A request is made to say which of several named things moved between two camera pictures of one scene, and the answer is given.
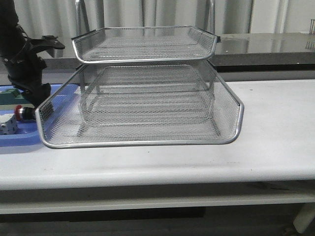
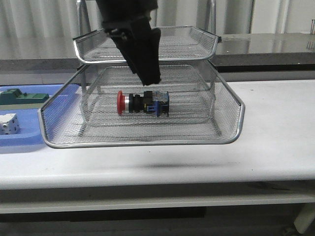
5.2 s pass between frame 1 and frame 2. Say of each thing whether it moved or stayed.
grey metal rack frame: stayed
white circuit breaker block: stayed
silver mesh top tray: stayed
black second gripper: moved
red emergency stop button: moved
